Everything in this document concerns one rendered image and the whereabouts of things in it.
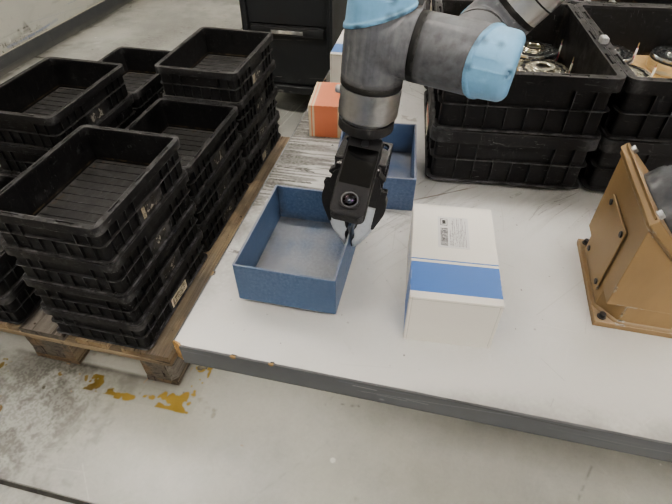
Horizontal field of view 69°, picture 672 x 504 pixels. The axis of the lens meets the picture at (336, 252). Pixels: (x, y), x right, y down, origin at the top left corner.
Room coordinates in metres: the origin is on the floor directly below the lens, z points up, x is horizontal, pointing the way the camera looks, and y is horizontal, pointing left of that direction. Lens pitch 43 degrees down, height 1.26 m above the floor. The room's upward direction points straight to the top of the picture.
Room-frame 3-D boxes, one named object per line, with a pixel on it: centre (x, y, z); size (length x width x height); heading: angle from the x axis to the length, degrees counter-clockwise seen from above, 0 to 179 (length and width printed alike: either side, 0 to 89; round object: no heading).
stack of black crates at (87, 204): (1.01, 0.61, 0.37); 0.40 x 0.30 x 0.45; 167
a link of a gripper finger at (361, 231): (0.57, -0.05, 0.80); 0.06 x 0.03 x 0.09; 166
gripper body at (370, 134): (0.57, -0.04, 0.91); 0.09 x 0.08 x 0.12; 166
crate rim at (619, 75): (0.97, -0.35, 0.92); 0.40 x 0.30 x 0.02; 173
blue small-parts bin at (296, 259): (0.57, 0.05, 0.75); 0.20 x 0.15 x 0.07; 167
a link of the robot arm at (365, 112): (0.57, -0.04, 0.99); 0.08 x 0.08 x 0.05
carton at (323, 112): (1.03, -0.03, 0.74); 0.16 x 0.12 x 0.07; 83
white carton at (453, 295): (0.51, -0.17, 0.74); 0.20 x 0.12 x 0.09; 172
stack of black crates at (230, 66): (1.79, 0.43, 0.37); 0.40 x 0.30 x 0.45; 167
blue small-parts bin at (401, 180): (0.82, -0.08, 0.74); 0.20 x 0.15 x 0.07; 173
